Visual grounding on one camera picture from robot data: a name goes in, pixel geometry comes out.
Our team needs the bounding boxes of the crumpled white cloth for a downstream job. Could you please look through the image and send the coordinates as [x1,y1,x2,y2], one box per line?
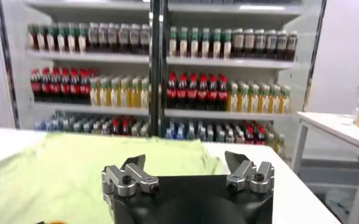
[324,187,359,220]

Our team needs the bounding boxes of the dark drink bottle white label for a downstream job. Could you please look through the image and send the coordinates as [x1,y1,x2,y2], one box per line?
[82,118,92,135]
[72,117,82,135]
[215,124,226,144]
[206,123,216,143]

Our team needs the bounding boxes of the light green polo shirt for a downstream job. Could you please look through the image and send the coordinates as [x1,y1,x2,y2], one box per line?
[0,133,226,224]

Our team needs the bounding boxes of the white side table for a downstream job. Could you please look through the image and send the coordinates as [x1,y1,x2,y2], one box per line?
[290,111,359,224]

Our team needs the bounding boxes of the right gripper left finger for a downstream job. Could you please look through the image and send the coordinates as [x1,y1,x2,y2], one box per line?
[101,153,160,198]

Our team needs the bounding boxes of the red cap cola bottle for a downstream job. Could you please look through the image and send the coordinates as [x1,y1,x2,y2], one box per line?
[51,68,62,103]
[166,72,177,110]
[177,72,188,110]
[110,117,121,136]
[69,69,80,104]
[120,117,130,136]
[79,69,91,105]
[244,124,255,145]
[197,74,208,110]
[208,74,218,111]
[30,68,41,102]
[187,73,198,110]
[40,68,51,103]
[255,124,266,145]
[60,68,71,103]
[218,74,229,111]

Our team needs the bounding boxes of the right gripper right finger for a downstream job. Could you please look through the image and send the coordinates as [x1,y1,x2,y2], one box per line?
[224,150,275,195]

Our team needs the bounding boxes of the dark drink bottle white cap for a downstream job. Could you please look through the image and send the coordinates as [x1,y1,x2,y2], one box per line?
[108,23,119,54]
[88,23,99,52]
[119,23,130,54]
[129,24,141,55]
[254,29,266,60]
[98,23,109,53]
[232,28,244,58]
[265,29,277,60]
[243,29,255,59]
[140,24,151,55]
[286,30,298,61]
[276,29,288,60]

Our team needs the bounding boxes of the dark drink bottle beige label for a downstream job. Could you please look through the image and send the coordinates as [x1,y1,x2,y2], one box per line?
[101,118,111,136]
[235,124,245,144]
[91,118,101,136]
[225,124,235,144]

